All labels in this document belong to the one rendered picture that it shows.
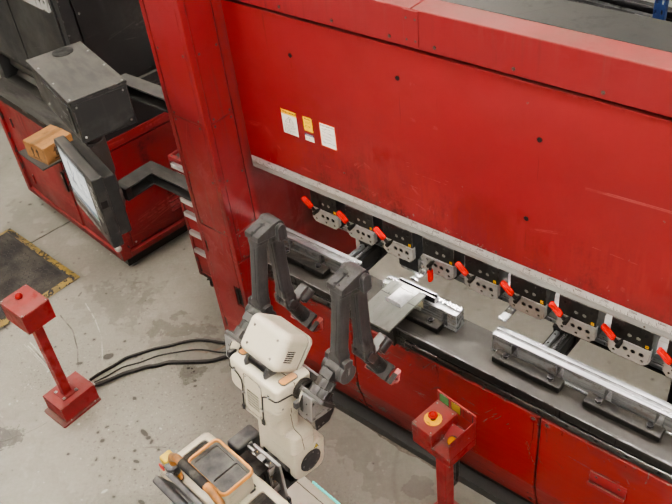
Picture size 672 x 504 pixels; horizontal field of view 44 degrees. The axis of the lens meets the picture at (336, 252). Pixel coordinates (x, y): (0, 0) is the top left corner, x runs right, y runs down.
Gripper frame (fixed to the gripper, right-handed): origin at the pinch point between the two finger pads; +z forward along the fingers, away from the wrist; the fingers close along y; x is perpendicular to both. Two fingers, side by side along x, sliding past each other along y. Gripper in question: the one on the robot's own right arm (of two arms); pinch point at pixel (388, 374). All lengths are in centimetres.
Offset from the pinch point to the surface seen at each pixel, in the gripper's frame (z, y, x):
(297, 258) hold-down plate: 22, 88, -23
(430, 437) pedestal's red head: 20.3, -20.1, 9.7
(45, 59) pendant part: -96, 167, -22
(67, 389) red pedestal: 44, 179, 100
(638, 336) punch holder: -5, -73, -58
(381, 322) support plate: 8.1, 21.2, -16.8
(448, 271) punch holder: -0.3, 4.7, -47.4
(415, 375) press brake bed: 47, 15, -10
